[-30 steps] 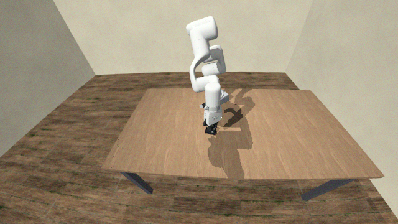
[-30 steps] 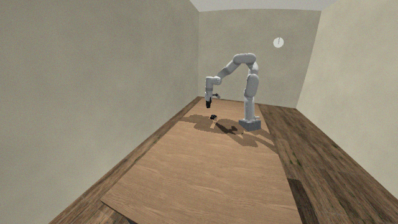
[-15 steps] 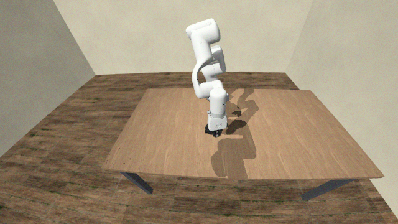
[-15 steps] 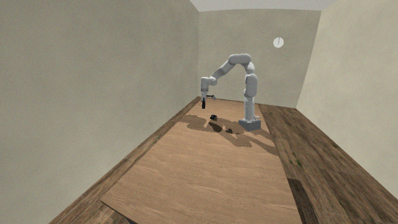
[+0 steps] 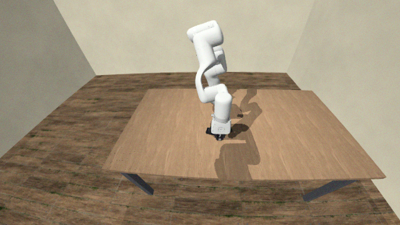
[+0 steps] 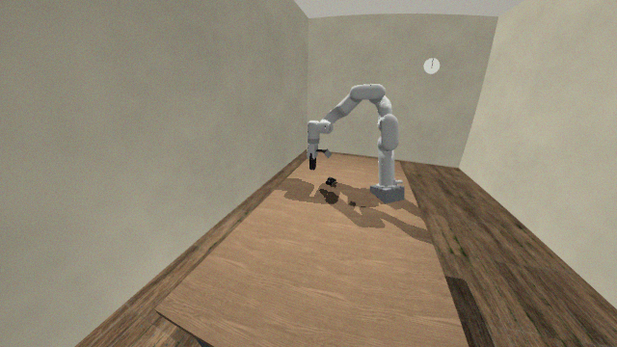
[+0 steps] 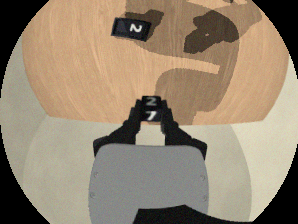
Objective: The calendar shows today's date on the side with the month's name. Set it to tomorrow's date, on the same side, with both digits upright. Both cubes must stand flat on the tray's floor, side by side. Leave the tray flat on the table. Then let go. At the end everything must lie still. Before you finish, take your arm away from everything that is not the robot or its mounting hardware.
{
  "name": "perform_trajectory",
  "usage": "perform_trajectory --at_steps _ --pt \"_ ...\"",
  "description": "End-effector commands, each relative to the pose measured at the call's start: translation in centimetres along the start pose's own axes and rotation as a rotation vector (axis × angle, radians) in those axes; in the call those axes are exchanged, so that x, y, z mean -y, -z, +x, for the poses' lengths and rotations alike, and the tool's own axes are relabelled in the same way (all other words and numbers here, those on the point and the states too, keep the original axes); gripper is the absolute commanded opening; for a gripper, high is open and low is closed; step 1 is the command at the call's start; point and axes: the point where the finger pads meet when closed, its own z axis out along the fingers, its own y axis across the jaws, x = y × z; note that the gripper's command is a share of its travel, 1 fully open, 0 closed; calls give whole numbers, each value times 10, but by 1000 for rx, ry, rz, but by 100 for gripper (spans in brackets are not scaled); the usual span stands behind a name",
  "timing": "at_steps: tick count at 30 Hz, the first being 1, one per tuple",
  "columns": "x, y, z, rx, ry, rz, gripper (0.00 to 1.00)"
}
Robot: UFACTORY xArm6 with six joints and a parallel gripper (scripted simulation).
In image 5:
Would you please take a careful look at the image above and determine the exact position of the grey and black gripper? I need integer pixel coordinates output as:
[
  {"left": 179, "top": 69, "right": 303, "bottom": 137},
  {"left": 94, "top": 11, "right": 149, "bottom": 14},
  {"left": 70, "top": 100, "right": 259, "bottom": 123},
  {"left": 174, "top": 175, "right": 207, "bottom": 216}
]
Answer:
[{"left": 208, "top": 117, "right": 233, "bottom": 140}]

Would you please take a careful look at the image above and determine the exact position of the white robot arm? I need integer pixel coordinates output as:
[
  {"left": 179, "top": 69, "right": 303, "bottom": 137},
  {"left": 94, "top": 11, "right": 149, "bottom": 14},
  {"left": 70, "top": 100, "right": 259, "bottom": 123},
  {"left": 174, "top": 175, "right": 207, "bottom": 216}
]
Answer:
[{"left": 187, "top": 21, "right": 233, "bottom": 123}]

